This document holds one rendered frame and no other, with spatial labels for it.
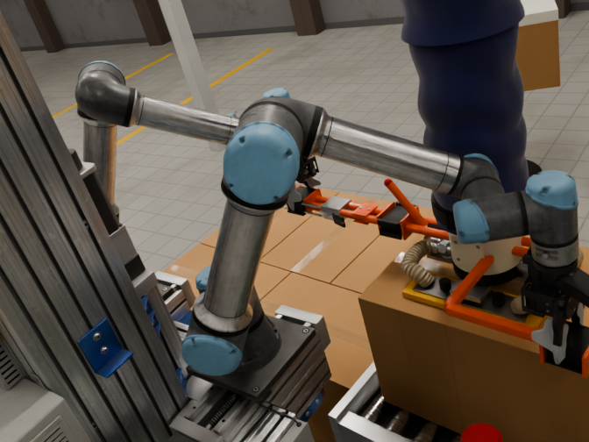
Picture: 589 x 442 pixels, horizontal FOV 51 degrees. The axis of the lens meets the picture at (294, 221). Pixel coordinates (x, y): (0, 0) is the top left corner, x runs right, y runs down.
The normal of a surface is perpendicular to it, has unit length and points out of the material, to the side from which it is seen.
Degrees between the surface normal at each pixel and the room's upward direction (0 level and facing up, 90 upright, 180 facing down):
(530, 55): 90
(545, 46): 90
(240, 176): 83
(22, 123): 90
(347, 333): 0
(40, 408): 0
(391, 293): 0
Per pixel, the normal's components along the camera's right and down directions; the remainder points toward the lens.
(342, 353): -0.25, -0.83
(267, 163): -0.06, 0.42
